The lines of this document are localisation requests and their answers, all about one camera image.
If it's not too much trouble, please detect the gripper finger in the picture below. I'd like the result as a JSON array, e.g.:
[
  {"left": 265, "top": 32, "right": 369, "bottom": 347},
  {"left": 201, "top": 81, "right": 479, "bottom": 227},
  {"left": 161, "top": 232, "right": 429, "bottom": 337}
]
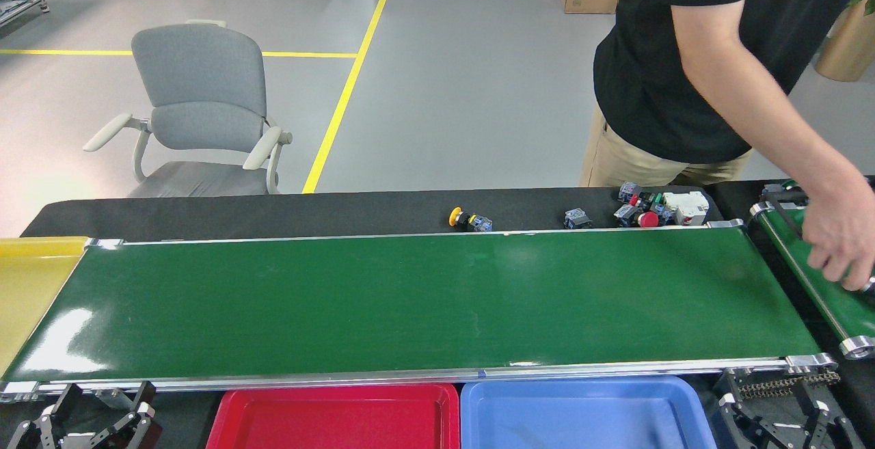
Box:
[
  {"left": 711, "top": 394, "right": 780, "bottom": 449},
  {"left": 85, "top": 381, "right": 163, "bottom": 449},
  {"left": 792, "top": 398, "right": 865, "bottom": 449},
  {"left": 5, "top": 384, "right": 84, "bottom": 449}
]

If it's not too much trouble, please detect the white circuit breaker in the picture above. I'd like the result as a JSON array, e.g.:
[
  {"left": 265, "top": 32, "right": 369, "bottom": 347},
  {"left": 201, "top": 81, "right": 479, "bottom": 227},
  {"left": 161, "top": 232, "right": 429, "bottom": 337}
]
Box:
[{"left": 662, "top": 191, "right": 710, "bottom": 227}]

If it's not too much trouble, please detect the green infeed conveyor belt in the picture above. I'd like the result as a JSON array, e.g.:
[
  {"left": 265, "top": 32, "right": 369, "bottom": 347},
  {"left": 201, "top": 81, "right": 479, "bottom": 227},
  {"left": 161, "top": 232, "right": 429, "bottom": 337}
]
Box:
[{"left": 750, "top": 179, "right": 875, "bottom": 361}]

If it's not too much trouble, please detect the yellow plastic tray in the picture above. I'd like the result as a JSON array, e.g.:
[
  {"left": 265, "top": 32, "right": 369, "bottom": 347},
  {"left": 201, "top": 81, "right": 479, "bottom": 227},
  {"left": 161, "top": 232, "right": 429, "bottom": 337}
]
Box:
[{"left": 0, "top": 237, "right": 90, "bottom": 378}]

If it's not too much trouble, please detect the long green conveyor belt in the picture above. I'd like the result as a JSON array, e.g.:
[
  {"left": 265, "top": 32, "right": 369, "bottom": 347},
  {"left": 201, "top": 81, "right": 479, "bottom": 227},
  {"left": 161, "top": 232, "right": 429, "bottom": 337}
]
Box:
[{"left": 0, "top": 227, "right": 838, "bottom": 402}]

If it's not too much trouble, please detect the person's right hand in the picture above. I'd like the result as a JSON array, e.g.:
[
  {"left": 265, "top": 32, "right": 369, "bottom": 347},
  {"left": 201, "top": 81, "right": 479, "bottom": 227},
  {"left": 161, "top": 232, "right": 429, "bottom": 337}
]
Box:
[{"left": 801, "top": 179, "right": 875, "bottom": 292}]

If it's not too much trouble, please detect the blue plastic bin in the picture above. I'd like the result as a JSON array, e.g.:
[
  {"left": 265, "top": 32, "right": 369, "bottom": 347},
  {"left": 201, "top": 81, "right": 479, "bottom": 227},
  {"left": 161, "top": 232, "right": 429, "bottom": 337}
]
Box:
[{"left": 460, "top": 376, "right": 718, "bottom": 449}]

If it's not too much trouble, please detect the red plastic bin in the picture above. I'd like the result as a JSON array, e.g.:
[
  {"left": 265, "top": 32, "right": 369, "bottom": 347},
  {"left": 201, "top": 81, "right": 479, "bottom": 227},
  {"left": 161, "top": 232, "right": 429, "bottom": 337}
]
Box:
[{"left": 205, "top": 384, "right": 460, "bottom": 449}]

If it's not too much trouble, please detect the person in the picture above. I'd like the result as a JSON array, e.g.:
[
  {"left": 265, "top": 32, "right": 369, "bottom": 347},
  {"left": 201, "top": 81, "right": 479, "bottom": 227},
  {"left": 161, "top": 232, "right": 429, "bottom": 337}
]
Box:
[{"left": 580, "top": 0, "right": 875, "bottom": 292}]

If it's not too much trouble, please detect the grey office chair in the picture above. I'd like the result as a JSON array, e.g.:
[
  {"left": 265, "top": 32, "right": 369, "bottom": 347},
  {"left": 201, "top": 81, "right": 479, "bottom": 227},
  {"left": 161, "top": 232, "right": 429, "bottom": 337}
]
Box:
[{"left": 83, "top": 20, "right": 293, "bottom": 197}]

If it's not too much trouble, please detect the gold plant pot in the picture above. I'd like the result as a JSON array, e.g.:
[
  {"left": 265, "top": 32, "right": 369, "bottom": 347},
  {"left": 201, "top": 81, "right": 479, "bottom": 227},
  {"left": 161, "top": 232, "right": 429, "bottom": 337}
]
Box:
[{"left": 813, "top": 0, "right": 875, "bottom": 83}]

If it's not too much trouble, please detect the conveyor drive chain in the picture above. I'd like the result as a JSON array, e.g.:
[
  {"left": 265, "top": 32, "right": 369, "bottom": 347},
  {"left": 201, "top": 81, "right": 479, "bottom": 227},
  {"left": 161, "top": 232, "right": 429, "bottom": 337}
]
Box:
[{"left": 735, "top": 370, "right": 842, "bottom": 400}]

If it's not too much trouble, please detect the green push button switch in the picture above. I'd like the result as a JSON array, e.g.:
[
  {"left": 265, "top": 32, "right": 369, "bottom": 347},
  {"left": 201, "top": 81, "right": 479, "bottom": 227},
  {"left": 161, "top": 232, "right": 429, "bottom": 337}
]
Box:
[{"left": 648, "top": 193, "right": 676, "bottom": 224}]

